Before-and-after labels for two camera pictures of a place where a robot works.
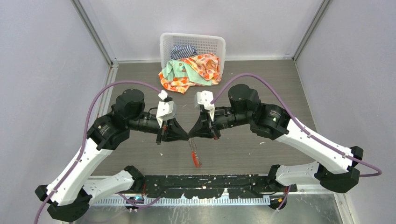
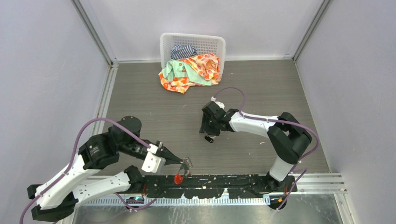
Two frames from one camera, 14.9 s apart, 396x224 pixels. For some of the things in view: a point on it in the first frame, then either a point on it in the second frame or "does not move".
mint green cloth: x=179 y=68 does not move
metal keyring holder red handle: x=196 y=160 to x=187 y=164
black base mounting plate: x=210 y=186 does not move
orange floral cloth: x=206 y=65 does not move
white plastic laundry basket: x=203 y=43 does not move
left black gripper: x=174 y=125 to x=171 y=157
